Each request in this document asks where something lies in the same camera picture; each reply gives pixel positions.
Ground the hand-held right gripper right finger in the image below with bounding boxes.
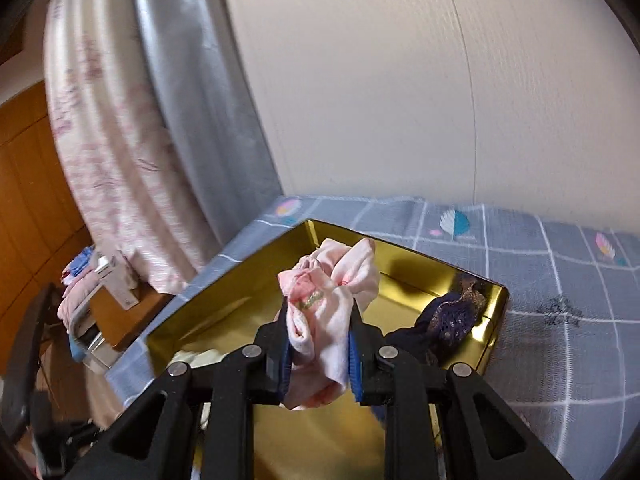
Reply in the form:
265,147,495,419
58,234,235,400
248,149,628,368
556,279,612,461
347,300,576,480

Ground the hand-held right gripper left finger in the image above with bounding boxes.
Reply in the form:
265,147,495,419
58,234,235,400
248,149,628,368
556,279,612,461
70,297,301,480

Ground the pink white garment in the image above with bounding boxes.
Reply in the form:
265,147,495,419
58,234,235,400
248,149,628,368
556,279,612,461
276,237,382,411

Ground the green ribbed garment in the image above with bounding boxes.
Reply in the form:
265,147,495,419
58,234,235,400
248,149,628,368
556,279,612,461
170,347,236,431

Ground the maroon gold-lined box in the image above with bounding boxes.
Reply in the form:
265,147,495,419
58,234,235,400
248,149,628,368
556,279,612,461
145,217,511,480

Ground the navy lace garment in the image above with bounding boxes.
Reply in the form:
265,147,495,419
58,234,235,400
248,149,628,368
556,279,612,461
372,280,488,426

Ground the wooden side table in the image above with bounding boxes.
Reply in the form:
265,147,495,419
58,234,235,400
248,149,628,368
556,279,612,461
87,280,173,353

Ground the white purple carton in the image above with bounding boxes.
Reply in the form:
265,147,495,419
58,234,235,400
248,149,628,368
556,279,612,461
92,250,141,311

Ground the white plastic storage box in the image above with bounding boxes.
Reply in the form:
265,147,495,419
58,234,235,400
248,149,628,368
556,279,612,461
82,335,126,373

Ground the blue patterned tablecloth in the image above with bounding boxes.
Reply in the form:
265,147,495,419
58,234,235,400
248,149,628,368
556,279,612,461
105,195,640,461

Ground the pink quilted cloth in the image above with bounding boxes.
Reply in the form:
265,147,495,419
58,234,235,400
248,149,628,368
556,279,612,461
57,267,103,333

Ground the blue patterned cloth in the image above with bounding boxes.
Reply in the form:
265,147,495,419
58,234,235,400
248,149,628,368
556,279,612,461
62,245,98,281

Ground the silver curtain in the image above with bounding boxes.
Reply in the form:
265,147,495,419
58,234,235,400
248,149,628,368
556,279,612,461
130,0,283,261

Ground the pink printed curtain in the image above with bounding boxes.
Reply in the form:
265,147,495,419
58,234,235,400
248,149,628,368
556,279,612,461
42,0,226,293

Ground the black metal frame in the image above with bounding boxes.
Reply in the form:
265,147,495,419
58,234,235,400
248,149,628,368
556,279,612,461
0,282,58,441

